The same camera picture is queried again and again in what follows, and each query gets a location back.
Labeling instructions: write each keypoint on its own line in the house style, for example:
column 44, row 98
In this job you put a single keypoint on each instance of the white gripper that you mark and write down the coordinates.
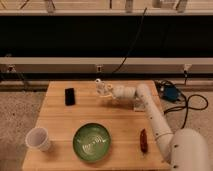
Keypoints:
column 117, row 92

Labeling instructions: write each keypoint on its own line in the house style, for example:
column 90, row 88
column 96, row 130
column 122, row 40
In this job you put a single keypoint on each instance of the clear plastic bottle white cap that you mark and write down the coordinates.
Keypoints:
column 102, row 88

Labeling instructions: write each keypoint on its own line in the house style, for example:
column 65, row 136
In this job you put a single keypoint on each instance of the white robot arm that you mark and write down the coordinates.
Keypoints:
column 184, row 150

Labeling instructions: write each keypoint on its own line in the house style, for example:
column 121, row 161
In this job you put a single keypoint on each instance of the black phone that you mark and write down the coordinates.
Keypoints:
column 69, row 97

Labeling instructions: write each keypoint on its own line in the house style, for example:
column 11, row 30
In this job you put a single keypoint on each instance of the blue power box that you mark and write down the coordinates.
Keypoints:
column 170, row 93

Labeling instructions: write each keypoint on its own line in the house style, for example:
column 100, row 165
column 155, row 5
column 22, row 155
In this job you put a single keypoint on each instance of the green bowl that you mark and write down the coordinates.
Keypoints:
column 91, row 142

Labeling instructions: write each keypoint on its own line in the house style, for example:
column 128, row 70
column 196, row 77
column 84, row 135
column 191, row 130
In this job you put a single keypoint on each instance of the white paper cup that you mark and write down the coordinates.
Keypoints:
column 38, row 138

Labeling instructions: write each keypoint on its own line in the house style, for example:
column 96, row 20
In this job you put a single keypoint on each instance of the white wall rail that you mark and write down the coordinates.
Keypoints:
column 104, row 61

